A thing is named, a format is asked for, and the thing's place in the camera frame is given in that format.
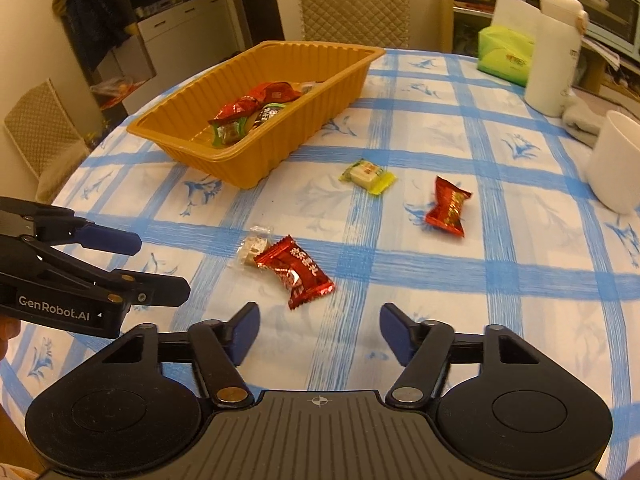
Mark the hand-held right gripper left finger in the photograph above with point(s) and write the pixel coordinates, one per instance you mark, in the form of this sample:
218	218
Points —
247	331

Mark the brown candy with green wrapper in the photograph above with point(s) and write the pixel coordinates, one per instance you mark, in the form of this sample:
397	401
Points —
227	133

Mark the beige quilted chair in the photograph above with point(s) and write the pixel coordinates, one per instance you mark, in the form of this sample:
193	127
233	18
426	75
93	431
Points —
352	5
42	135

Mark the person's left hand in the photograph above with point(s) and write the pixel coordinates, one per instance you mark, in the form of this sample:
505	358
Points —
8	335

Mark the white thermos bottle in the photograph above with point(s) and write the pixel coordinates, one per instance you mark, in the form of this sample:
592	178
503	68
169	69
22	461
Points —
550	60

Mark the blue checked tablecloth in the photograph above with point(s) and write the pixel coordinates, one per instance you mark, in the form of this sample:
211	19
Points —
450	285

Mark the plain red candy packet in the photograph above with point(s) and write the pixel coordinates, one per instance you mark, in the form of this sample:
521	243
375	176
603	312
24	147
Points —
234	110

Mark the dark brown door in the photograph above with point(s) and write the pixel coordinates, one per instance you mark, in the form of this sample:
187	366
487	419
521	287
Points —
255	5

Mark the yellow-green candy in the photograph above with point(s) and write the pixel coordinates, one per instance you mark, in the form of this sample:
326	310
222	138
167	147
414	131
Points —
365	174

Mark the dark candy bar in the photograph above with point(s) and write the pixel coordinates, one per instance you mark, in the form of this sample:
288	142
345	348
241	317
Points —
269	112

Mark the white cabinet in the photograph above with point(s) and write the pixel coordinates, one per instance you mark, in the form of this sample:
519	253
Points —
180	35

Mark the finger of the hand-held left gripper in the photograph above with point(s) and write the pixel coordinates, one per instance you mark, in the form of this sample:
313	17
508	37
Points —
107	240
155	290

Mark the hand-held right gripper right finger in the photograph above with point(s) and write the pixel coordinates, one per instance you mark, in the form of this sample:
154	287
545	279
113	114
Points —
395	332

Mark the white cup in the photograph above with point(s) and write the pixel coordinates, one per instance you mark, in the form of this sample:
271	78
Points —
617	165

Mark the tan candy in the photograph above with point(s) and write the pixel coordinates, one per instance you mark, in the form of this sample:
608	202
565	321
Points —
252	249

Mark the orange ribbed plastic tray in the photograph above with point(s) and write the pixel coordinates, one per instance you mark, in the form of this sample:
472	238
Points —
320	105

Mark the red candy with white print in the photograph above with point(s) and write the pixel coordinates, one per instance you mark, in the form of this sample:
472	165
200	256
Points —
295	270

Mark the large red snack packet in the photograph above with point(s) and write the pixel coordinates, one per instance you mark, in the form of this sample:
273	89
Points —
272	92

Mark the grey cloth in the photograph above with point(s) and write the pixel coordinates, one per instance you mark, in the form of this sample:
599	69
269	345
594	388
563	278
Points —
582	122

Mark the red plastic bag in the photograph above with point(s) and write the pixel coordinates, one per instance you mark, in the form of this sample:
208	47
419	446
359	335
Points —
117	91

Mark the red candy with gold print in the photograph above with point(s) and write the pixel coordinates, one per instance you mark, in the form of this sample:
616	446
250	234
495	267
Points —
447	207

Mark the dark hanging clothing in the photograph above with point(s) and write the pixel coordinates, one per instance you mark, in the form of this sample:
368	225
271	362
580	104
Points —
87	20

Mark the green tissue pack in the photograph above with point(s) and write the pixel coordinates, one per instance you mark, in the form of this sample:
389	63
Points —
505	55

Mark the wooden shelf unit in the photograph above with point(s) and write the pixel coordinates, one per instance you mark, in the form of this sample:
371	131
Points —
446	10

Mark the light blue toaster oven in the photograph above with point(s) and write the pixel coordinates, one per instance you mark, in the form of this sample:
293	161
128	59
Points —
607	5

